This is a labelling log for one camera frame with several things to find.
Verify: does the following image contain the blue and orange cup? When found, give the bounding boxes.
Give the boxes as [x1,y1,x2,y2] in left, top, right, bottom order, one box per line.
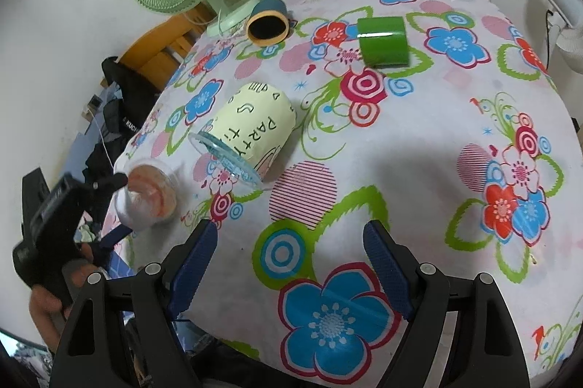
[246,0,291,48]

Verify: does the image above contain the black jacket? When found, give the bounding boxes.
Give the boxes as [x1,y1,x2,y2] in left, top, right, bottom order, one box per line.
[82,56,160,206]

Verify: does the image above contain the orange wooden chair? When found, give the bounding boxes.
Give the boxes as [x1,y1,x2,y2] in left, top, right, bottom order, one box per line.
[117,12,215,92]

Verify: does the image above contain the green cup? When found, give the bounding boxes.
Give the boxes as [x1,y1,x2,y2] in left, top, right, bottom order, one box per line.
[356,16,412,69]

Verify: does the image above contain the yellow printed cup clear lid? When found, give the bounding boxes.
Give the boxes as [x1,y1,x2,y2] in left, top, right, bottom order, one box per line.
[188,82,297,188]

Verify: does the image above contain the clear plastic cup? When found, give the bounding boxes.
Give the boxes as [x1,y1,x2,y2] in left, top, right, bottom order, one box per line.
[114,158,179,231]

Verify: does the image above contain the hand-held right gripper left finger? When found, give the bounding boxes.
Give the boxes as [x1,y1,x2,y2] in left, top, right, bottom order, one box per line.
[48,218,219,388]

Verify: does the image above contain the person's left hand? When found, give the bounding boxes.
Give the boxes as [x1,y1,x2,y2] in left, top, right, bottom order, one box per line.
[28,253,94,352]

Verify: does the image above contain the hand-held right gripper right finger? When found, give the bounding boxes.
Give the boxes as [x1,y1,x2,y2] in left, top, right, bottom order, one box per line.
[362,220,531,388]

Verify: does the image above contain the white cable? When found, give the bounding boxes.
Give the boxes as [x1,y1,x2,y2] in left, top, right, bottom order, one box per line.
[89,105,117,174]

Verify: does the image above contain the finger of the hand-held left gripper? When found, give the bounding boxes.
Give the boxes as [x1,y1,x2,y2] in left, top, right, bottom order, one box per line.
[89,224,134,262]
[84,172,129,206]

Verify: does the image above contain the floral tablecloth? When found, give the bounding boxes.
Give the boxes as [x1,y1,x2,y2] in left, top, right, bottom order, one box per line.
[102,0,579,388]

